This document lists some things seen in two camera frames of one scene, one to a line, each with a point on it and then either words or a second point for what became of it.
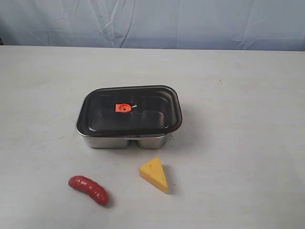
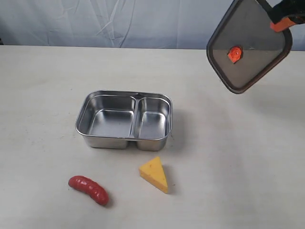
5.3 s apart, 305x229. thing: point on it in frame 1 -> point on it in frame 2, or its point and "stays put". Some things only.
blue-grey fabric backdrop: [257, 25] stays put
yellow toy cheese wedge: [153, 171] stays put
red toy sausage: [94, 190] stays put
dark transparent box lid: [130, 111] -> [243, 48]
